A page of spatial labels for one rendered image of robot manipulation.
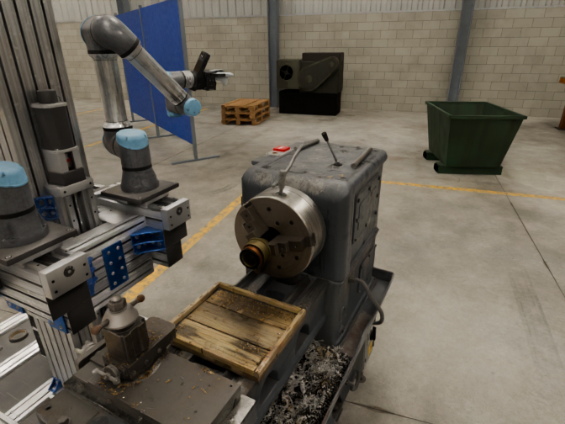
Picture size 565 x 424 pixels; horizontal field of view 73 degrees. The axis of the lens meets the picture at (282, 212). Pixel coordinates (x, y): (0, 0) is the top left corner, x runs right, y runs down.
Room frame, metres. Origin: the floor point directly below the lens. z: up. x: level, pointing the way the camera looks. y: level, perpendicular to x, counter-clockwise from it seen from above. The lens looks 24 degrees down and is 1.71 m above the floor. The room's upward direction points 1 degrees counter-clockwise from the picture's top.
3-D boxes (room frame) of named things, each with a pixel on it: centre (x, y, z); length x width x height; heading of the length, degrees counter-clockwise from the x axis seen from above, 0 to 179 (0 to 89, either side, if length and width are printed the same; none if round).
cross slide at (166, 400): (0.68, 0.33, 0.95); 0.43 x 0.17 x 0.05; 62
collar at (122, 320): (0.71, 0.38, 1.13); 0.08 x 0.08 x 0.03
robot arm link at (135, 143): (1.50, 0.60, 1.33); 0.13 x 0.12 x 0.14; 42
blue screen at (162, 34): (7.61, 2.49, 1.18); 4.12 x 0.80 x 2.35; 33
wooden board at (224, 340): (0.96, 0.15, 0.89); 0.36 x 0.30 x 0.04; 62
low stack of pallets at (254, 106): (9.38, 0.85, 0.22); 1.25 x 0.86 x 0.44; 164
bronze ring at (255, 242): (1.09, 0.09, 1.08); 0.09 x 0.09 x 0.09; 63
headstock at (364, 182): (1.58, -0.16, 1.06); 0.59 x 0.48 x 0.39; 152
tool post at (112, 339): (0.71, 0.37, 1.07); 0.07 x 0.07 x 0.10; 62
